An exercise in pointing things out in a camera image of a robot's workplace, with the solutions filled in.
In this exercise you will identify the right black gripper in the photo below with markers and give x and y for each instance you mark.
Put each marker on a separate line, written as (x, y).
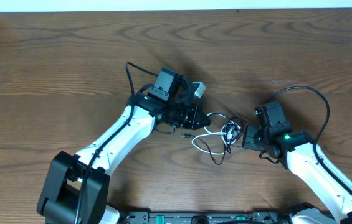
(257, 140)

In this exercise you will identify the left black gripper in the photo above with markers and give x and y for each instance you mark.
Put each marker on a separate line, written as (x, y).
(192, 117)

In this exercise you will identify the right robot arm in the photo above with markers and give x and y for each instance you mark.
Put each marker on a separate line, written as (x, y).
(298, 152)

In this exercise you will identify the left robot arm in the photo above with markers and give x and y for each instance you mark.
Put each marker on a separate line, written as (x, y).
(76, 186)

